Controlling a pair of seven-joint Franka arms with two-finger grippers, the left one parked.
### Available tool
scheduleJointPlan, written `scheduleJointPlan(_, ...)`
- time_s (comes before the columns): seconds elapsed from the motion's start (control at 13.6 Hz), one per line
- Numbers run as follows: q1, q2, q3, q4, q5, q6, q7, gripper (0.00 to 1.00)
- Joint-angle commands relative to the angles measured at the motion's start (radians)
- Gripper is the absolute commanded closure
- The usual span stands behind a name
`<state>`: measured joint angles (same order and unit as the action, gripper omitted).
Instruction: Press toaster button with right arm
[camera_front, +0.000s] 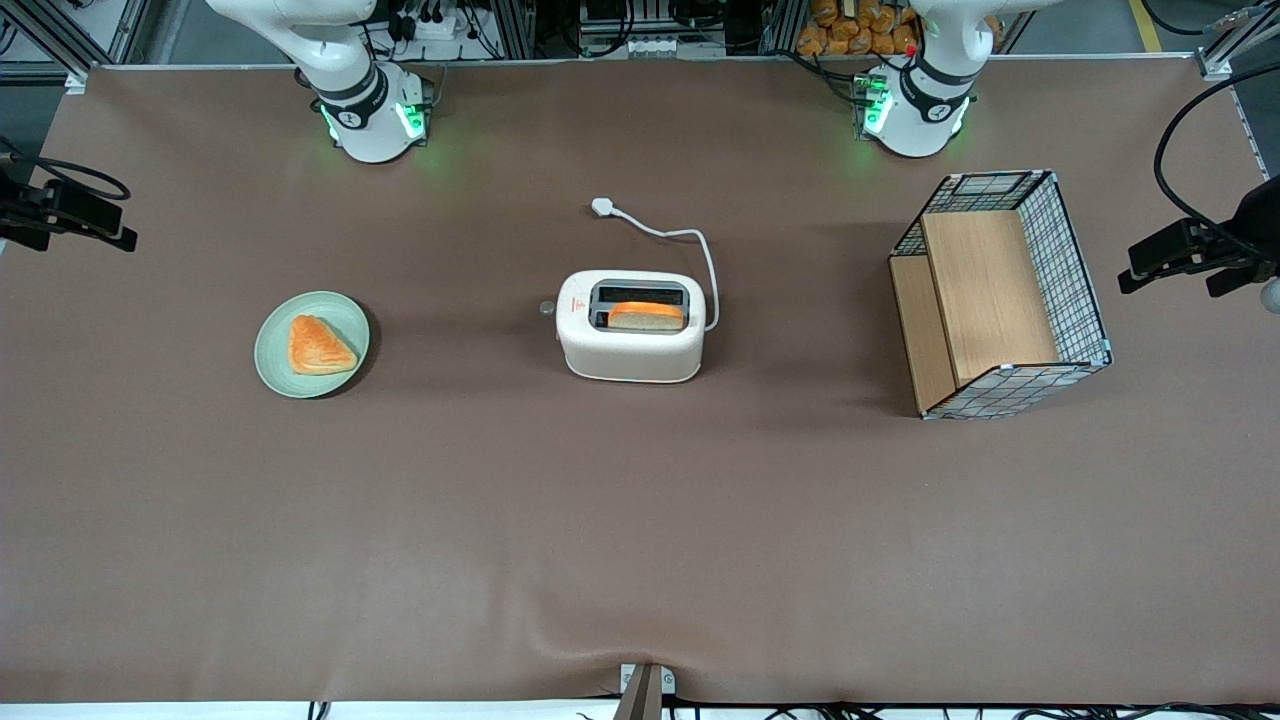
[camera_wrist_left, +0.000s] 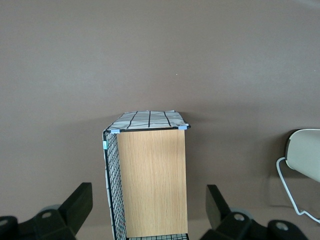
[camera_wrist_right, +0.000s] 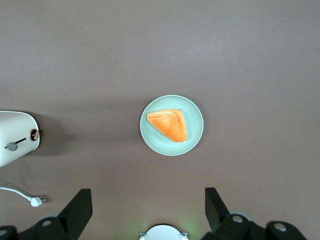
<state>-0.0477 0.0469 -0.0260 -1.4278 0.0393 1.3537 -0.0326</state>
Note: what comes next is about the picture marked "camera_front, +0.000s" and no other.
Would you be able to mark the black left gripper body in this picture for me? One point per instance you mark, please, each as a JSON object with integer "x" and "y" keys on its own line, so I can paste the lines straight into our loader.
{"x": 1256, "y": 222}

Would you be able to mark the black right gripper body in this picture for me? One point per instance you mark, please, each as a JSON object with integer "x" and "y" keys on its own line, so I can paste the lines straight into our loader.
{"x": 20, "y": 213}

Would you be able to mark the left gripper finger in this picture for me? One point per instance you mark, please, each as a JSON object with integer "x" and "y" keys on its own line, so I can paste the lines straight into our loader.
{"x": 1240, "y": 277}
{"x": 1175, "y": 245}

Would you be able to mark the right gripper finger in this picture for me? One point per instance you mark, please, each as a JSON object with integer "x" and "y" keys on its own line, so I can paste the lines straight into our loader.
{"x": 25, "y": 233}
{"x": 85, "y": 210}

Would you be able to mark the white two-slot toaster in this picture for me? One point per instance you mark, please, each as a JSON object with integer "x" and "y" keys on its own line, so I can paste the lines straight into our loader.
{"x": 630, "y": 355}

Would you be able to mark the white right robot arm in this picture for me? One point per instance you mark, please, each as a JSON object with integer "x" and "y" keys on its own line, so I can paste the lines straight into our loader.
{"x": 370, "y": 110}

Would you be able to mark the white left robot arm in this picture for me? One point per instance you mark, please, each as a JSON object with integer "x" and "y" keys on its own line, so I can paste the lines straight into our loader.
{"x": 915, "y": 120}

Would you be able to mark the green round plate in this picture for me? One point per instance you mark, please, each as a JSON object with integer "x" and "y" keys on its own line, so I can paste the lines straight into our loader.
{"x": 275, "y": 355}

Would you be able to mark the triangular orange pastry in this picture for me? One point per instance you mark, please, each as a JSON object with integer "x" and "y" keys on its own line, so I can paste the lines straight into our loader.
{"x": 315, "y": 348}

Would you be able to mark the white power strip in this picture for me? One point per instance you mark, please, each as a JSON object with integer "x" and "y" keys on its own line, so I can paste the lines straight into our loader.
{"x": 430, "y": 27}
{"x": 675, "y": 46}

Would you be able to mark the bag of bread rolls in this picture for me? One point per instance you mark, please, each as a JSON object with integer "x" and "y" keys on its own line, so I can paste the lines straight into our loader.
{"x": 850, "y": 28}

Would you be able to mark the bread slice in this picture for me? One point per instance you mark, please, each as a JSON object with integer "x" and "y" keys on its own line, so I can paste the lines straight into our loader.
{"x": 645, "y": 318}

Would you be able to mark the aluminium frame profile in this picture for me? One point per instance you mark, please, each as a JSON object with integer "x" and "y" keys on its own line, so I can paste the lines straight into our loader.
{"x": 1235, "y": 40}
{"x": 60, "y": 45}

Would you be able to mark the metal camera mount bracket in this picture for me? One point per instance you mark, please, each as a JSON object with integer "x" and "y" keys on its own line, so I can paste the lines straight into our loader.
{"x": 645, "y": 690}

